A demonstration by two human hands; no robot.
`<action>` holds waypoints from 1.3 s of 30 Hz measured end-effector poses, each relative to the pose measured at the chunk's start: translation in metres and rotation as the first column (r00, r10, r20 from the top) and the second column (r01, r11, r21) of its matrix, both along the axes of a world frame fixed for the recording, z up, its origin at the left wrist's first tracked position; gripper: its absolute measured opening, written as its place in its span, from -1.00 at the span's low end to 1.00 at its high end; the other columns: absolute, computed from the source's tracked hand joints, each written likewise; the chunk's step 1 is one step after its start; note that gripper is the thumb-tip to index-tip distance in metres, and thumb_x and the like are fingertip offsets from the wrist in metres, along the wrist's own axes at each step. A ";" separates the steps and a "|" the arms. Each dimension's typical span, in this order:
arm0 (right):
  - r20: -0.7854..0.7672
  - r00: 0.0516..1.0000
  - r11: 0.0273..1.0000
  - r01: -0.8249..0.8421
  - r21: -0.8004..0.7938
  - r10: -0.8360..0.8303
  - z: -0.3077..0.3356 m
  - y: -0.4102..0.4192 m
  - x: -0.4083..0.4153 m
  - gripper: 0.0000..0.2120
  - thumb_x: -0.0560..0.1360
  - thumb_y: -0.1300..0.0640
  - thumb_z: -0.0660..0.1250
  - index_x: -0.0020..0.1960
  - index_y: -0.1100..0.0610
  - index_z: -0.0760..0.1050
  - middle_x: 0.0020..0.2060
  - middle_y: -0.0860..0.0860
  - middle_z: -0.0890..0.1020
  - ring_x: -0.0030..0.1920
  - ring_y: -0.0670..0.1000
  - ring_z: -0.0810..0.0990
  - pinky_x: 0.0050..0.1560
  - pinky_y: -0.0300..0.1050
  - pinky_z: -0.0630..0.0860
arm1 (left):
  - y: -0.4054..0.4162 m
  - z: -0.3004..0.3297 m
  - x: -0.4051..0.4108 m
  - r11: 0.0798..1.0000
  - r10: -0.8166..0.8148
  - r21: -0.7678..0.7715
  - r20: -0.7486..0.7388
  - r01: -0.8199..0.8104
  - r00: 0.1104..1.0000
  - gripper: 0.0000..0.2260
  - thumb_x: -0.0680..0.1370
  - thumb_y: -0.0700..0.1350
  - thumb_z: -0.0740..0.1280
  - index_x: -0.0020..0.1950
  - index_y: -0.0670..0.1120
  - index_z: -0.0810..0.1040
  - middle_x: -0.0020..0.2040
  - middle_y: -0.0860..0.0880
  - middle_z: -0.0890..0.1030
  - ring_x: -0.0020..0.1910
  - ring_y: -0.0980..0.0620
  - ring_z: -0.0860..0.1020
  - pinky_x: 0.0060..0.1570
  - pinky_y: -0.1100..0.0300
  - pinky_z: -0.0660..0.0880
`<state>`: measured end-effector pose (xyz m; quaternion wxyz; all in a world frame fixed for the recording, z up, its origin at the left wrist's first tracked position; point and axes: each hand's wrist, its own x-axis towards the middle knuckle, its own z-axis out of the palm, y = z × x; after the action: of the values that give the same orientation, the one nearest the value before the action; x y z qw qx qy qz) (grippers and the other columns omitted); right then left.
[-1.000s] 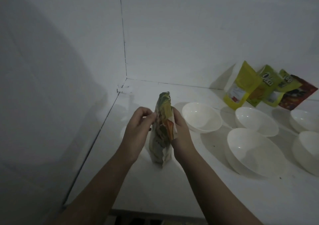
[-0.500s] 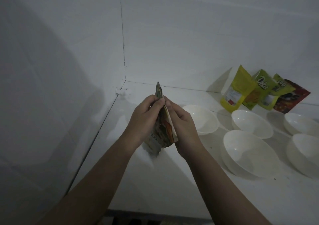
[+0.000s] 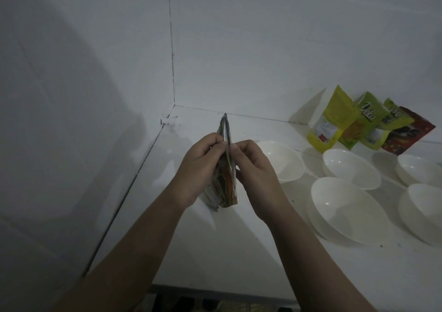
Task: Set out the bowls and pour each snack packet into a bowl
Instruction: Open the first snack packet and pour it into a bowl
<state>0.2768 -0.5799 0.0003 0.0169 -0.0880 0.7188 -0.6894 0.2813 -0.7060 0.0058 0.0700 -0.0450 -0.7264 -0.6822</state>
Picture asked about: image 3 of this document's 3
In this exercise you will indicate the person's right hand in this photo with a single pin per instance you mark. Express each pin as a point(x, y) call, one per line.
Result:
point(259, 180)

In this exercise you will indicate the person's left hand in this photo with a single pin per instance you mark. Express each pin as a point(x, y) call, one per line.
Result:
point(197, 170)

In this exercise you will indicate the jackfruit chips bag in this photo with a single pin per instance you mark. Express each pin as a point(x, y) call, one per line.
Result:
point(226, 187)

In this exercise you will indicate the small white bowl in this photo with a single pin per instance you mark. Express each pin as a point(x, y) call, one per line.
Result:
point(286, 159)
point(419, 168)
point(350, 168)

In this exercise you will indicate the yellow snack bag red label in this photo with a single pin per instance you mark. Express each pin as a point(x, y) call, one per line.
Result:
point(331, 121)

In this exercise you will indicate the large white bowl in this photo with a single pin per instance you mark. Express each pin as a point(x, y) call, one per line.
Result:
point(348, 211)
point(424, 211)

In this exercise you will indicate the tall green snack bag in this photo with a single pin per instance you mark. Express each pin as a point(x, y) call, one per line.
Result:
point(366, 121)

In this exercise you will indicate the small yellow-green snack bag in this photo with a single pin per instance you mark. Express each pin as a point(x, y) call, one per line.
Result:
point(393, 115)

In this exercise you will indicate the person's left forearm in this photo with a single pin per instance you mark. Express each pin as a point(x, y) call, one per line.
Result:
point(131, 260)

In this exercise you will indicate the person's right forearm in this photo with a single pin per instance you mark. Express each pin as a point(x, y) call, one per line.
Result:
point(317, 267)

